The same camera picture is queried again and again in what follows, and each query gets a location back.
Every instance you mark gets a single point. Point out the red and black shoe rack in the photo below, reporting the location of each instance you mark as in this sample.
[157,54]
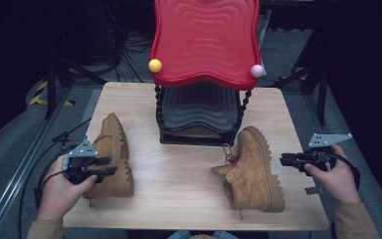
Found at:
[205,40]

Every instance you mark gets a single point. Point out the person's left hand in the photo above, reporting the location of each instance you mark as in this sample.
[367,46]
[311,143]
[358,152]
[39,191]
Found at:
[59,194]

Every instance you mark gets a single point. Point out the black metal stand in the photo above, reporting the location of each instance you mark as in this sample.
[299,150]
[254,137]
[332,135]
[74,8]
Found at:
[321,96]
[51,89]

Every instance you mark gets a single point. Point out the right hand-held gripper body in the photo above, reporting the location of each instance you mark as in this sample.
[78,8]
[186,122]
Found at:
[325,141]

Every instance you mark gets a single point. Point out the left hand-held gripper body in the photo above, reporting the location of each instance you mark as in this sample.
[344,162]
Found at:
[81,151]

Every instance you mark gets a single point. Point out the person's blue jeans legs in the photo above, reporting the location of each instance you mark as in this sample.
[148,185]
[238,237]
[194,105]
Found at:
[179,235]

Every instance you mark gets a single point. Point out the person's right hand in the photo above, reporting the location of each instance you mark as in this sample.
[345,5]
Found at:
[340,182]

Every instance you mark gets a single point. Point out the tan suede lace-up boot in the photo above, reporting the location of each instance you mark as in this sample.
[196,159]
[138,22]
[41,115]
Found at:
[114,172]
[252,176]

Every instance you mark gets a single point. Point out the yellow and black floor tape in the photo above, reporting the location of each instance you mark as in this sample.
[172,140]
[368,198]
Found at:
[37,99]

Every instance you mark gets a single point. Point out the metal floor rail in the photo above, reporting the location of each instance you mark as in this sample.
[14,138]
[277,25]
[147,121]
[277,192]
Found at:
[16,176]

